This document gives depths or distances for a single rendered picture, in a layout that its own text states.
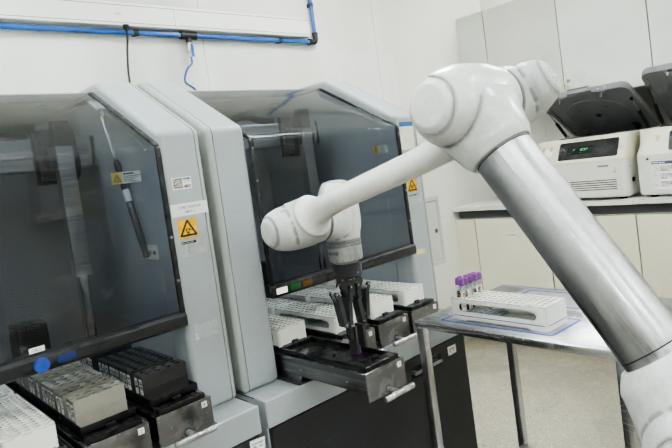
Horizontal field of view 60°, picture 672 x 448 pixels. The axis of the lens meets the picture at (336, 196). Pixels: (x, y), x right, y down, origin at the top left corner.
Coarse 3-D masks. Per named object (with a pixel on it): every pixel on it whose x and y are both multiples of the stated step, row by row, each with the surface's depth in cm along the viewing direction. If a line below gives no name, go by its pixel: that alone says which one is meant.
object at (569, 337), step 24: (504, 288) 192; (528, 288) 188; (576, 312) 156; (480, 336) 152; (504, 336) 146; (528, 336) 142; (552, 336) 140; (576, 336) 138; (432, 384) 169; (432, 408) 169; (624, 408) 125; (432, 432) 170; (624, 432) 126
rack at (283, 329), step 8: (272, 320) 174; (280, 320) 173; (288, 320) 171; (296, 320) 170; (272, 328) 165; (280, 328) 164; (288, 328) 165; (296, 328) 167; (304, 328) 169; (272, 336) 178; (280, 336) 163; (288, 336) 165; (296, 336) 167; (304, 336) 169; (280, 344) 163
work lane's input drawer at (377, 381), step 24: (312, 336) 169; (288, 360) 158; (312, 360) 152; (336, 360) 145; (360, 360) 147; (384, 360) 141; (336, 384) 144; (360, 384) 137; (384, 384) 140; (408, 384) 140
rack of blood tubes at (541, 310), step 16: (480, 304) 158; (496, 304) 154; (512, 304) 150; (528, 304) 149; (544, 304) 147; (560, 304) 147; (464, 320) 163; (480, 320) 158; (496, 320) 154; (512, 320) 151; (528, 320) 147; (544, 320) 143
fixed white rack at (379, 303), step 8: (312, 296) 199; (320, 296) 199; (328, 296) 196; (376, 296) 186; (384, 296) 186; (352, 304) 184; (376, 304) 179; (384, 304) 182; (392, 304) 184; (376, 312) 179
